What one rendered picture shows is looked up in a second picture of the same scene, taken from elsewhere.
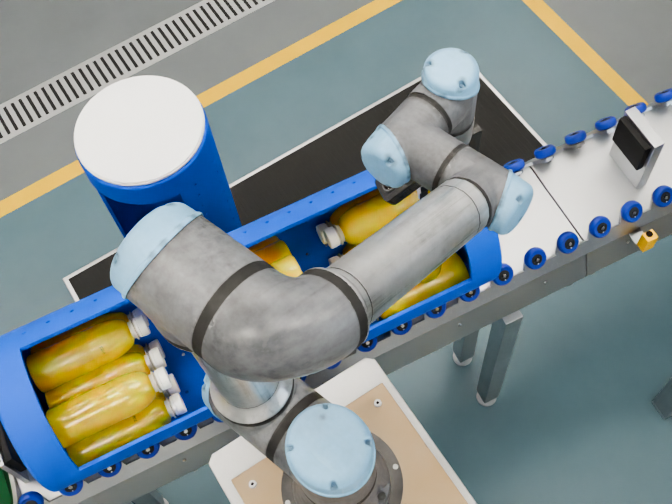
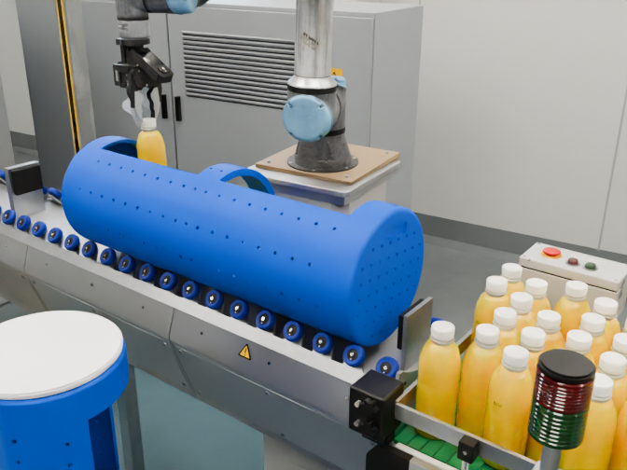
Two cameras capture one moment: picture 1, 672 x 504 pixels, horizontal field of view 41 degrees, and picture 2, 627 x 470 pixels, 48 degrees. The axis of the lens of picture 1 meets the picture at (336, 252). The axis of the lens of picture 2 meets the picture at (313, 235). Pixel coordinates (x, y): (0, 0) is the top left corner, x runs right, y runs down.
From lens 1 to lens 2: 221 cm
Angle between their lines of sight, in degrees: 84
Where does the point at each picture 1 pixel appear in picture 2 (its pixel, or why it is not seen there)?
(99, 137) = (61, 367)
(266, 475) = (338, 175)
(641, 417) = not seen: hidden behind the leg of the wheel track
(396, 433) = (281, 157)
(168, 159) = (82, 319)
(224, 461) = (342, 188)
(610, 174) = (34, 216)
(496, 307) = not seen: hidden behind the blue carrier
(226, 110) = not seen: outside the picture
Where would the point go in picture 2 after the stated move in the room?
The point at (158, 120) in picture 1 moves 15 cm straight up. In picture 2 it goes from (29, 338) to (16, 263)
